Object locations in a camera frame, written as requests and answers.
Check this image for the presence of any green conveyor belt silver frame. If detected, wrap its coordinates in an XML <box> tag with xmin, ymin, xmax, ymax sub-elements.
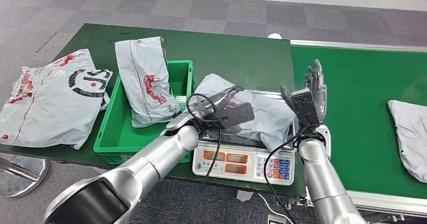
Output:
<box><xmin>290</xmin><ymin>39</ymin><xmax>427</xmax><ymax>220</ymax></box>

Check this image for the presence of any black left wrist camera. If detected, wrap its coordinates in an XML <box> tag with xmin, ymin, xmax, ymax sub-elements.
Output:
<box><xmin>213</xmin><ymin>102</ymin><xmax>256</xmax><ymax>130</ymax></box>

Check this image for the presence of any electronic scale with steel tray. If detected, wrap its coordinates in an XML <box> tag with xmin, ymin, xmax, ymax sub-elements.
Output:
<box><xmin>192</xmin><ymin>90</ymin><xmax>298</xmax><ymax>186</ymax></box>

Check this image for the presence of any floor power strip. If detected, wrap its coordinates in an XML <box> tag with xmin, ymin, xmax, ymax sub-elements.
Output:
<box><xmin>266</xmin><ymin>214</ymin><xmax>286</xmax><ymax>224</ymax></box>

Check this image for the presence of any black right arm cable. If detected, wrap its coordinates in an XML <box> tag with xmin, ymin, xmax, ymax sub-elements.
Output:
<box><xmin>262</xmin><ymin>125</ymin><xmax>308</xmax><ymax>224</ymax></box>

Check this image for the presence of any grey parcel bag red print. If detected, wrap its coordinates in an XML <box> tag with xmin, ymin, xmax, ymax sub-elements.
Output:
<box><xmin>193</xmin><ymin>73</ymin><xmax>298</xmax><ymax>153</ymax></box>
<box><xmin>387</xmin><ymin>100</ymin><xmax>427</xmax><ymax>184</ymax></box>
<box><xmin>114</xmin><ymin>36</ymin><xmax>181</xmax><ymax>129</ymax></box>

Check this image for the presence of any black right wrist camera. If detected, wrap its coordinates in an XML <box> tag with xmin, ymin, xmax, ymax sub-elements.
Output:
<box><xmin>290</xmin><ymin>87</ymin><xmax>321</xmax><ymax>128</ymax></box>

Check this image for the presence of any chrome round chair base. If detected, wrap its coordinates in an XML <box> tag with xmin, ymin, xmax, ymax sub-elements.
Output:
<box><xmin>0</xmin><ymin>154</ymin><xmax>50</xmax><ymax>198</ymax></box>

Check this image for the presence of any white floor cable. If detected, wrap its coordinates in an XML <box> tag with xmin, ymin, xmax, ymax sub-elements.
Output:
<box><xmin>258</xmin><ymin>194</ymin><xmax>284</xmax><ymax>218</ymax></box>

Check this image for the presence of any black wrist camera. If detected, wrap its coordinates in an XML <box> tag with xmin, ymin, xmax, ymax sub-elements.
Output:
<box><xmin>290</xmin><ymin>87</ymin><xmax>321</xmax><ymax>128</ymax></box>
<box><xmin>213</xmin><ymin>102</ymin><xmax>256</xmax><ymax>130</ymax></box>

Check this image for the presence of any green plastic crate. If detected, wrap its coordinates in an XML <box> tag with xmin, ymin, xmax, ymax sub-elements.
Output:
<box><xmin>93</xmin><ymin>60</ymin><xmax>195</xmax><ymax>166</ymax></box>

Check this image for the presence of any conveyor connector box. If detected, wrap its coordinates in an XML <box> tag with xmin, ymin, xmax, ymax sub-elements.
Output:
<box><xmin>274</xmin><ymin>195</ymin><xmax>308</xmax><ymax>210</ymax></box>

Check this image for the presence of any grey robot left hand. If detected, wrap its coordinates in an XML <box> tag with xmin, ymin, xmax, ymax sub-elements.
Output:
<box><xmin>200</xmin><ymin>85</ymin><xmax>245</xmax><ymax>117</ymax></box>

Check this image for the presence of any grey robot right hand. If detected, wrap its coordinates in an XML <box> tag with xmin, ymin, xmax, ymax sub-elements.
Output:
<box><xmin>280</xmin><ymin>59</ymin><xmax>328</xmax><ymax>121</ymax></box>

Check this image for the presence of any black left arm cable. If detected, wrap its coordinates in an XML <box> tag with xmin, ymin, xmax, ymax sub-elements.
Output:
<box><xmin>185</xmin><ymin>93</ymin><xmax>229</xmax><ymax>185</ymax></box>

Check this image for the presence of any large grey bag black logo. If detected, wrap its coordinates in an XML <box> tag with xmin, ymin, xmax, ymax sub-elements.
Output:
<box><xmin>0</xmin><ymin>48</ymin><xmax>113</xmax><ymax>151</ymax></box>

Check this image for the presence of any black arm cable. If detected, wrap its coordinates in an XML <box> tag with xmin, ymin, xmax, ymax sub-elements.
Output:
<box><xmin>262</xmin><ymin>125</ymin><xmax>308</xmax><ymax>224</ymax></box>
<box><xmin>185</xmin><ymin>93</ymin><xmax>229</xmax><ymax>185</ymax></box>

